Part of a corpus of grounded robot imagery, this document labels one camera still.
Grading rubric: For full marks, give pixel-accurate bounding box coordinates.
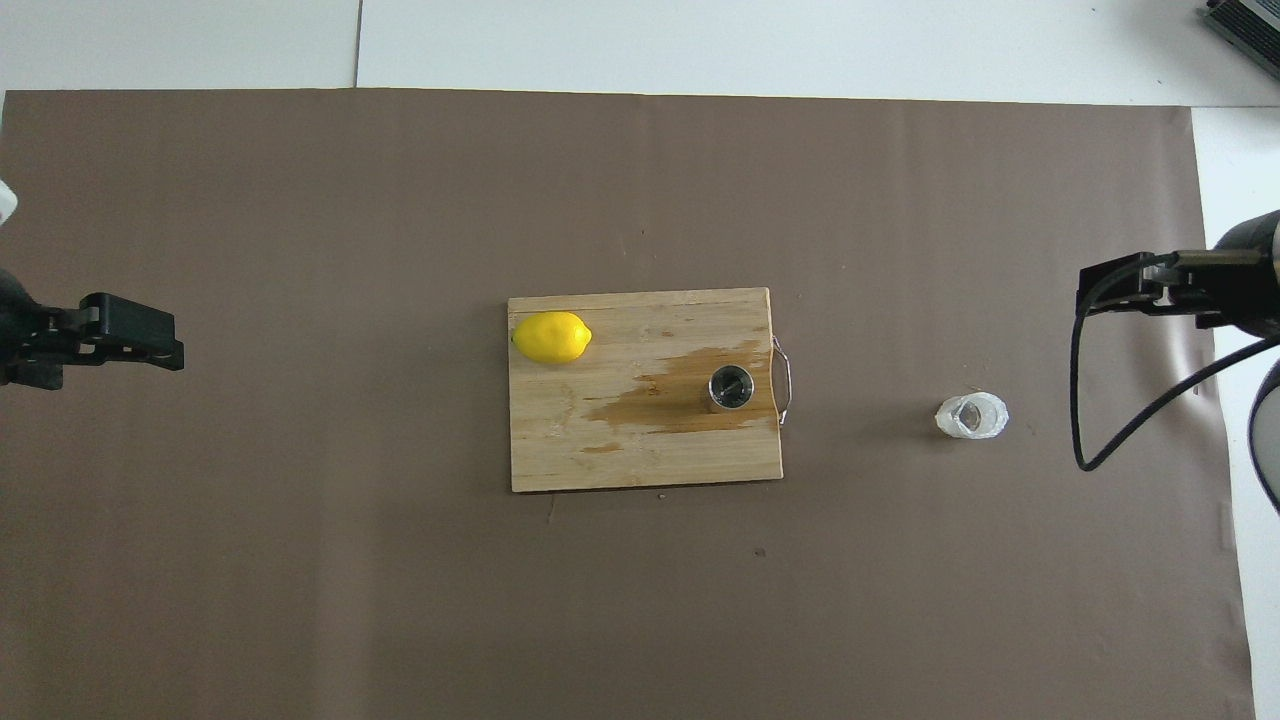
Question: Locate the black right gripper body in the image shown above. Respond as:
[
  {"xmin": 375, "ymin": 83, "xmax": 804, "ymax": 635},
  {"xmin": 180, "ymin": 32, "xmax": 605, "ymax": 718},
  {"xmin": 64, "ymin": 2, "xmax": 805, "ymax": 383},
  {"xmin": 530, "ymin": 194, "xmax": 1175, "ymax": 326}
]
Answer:
[{"xmin": 1178, "ymin": 210, "xmax": 1280, "ymax": 336}]

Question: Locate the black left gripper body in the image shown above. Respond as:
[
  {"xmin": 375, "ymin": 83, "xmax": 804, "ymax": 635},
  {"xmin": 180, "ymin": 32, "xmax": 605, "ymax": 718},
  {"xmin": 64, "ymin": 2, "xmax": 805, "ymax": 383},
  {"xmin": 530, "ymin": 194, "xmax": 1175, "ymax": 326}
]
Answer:
[{"xmin": 0, "ymin": 265, "xmax": 86, "ymax": 363}]

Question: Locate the clear plastic cup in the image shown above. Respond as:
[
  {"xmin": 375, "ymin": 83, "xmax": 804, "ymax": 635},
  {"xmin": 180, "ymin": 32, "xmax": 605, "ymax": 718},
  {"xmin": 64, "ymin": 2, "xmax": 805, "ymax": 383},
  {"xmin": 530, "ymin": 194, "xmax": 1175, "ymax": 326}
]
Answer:
[{"xmin": 935, "ymin": 392, "xmax": 1010, "ymax": 441}]

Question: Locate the steel double jigger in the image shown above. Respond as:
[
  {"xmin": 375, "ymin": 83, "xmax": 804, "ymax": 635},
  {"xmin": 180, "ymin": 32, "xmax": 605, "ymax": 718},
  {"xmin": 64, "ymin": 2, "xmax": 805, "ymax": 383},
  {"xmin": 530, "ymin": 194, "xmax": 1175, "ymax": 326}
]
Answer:
[{"xmin": 707, "ymin": 364, "xmax": 755, "ymax": 413}]

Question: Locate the black ribbed metal device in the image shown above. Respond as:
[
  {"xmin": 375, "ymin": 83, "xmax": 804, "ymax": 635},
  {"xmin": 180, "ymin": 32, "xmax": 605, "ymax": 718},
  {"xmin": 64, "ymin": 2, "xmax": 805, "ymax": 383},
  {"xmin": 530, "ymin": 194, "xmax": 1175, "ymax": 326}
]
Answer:
[{"xmin": 1200, "ymin": 0, "xmax": 1280, "ymax": 56}]

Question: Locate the brown paper table mat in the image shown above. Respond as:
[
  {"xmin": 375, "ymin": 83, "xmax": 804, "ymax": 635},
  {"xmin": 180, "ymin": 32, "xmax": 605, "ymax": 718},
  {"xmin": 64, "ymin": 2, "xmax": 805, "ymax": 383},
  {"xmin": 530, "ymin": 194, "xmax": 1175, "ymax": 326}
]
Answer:
[{"xmin": 0, "ymin": 88, "xmax": 1259, "ymax": 720}]

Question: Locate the yellow lemon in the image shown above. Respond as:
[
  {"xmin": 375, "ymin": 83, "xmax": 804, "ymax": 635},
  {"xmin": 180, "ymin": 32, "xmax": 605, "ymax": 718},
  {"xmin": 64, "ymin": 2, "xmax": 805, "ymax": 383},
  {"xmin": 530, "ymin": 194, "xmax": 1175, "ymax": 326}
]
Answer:
[{"xmin": 511, "ymin": 311, "xmax": 594, "ymax": 366}]

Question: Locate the wooden cutting board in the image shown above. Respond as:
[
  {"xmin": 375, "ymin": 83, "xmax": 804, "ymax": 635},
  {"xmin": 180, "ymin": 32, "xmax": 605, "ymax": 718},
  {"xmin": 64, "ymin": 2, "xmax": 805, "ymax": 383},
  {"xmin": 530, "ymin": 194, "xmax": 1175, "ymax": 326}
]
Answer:
[{"xmin": 507, "ymin": 287, "xmax": 796, "ymax": 494}]

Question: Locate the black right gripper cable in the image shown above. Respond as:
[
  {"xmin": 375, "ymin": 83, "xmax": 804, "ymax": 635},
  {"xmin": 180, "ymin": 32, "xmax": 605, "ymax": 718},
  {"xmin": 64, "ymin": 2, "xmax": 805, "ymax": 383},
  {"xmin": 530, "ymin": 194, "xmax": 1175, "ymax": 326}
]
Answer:
[{"xmin": 1070, "ymin": 255, "xmax": 1280, "ymax": 473}]

